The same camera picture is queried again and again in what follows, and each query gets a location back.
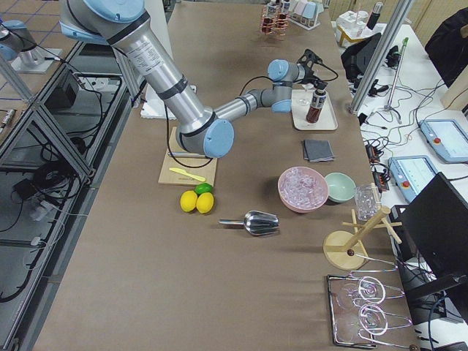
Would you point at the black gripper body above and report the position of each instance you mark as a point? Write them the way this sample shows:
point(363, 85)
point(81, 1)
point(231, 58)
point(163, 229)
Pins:
point(310, 75)

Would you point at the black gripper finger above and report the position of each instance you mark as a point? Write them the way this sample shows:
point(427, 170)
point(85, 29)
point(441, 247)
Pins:
point(319, 84)

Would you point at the copper wire bottle basket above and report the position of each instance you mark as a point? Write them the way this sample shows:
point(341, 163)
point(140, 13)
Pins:
point(272, 30)

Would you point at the tea bottle white cap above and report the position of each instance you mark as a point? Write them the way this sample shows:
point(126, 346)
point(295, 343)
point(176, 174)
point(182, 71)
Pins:
point(270, 12)

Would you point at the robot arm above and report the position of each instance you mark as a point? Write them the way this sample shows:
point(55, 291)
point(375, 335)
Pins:
point(126, 26)

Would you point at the clear wine glass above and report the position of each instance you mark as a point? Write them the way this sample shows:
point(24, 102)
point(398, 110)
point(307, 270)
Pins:
point(305, 95)

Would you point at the cream rabbit tray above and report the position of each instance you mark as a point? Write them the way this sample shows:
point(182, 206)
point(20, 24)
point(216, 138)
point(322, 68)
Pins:
point(327, 120)

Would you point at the white cup drying rack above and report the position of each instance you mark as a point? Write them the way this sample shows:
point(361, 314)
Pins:
point(305, 13)

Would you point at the grey folded cloth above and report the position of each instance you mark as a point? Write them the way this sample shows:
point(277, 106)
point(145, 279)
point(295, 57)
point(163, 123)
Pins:
point(317, 151)

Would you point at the black thermos bottle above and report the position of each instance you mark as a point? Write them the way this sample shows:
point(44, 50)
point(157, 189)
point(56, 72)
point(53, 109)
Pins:
point(374, 15)

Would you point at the black usb hub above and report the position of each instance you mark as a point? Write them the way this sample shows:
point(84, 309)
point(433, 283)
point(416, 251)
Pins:
point(373, 153)
point(381, 180)

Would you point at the metal rod with green tip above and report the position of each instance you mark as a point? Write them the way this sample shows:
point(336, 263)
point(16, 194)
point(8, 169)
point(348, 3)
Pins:
point(400, 54)

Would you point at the clear ice cubes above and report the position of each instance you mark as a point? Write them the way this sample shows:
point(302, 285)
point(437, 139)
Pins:
point(302, 190)

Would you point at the green bowl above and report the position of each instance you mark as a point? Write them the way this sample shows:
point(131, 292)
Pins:
point(341, 187)

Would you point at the pink bowl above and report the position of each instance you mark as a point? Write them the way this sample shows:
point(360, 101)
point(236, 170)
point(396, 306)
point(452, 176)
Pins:
point(311, 172)

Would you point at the glass mug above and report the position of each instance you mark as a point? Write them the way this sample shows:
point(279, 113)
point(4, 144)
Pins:
point(367, 201)

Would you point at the teach pendant tablet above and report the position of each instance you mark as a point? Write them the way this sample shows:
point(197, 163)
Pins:
point(411, 174)
point(447, 138)

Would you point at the metal ice scoop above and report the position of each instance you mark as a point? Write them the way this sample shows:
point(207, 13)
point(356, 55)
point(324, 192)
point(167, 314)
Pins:
point(256, 223)

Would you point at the green lime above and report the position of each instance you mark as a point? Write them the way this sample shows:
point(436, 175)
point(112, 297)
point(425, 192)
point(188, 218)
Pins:
point(203, 188)

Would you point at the yellow plastic knife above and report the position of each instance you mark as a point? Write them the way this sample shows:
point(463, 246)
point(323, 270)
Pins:
point(187, 174)

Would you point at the steel muddler black tip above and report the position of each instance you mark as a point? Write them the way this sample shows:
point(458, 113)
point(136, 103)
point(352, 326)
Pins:
point(186, 155)

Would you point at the yellow lemon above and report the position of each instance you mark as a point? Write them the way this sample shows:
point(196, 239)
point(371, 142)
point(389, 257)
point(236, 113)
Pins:
point(188, 201)
point(205, 203)

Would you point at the wooden mug tree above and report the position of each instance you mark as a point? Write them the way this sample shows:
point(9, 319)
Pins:
point(345, 250)

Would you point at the black monitor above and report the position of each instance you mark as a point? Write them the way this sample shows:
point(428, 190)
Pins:
point(436, 221)

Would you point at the hanging wine glass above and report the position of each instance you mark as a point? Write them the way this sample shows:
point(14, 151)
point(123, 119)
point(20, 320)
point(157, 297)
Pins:
point(361, 291)
point(352, 326)

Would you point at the aluminium frame post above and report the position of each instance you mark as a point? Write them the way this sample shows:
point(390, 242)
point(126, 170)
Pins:
point(400, 12)

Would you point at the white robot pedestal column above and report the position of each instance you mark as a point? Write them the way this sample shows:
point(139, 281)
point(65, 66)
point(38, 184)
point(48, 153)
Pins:
point(156, 11)

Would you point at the black wire glass rack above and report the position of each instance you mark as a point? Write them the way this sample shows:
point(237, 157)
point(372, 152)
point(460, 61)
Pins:
point(356, 307)

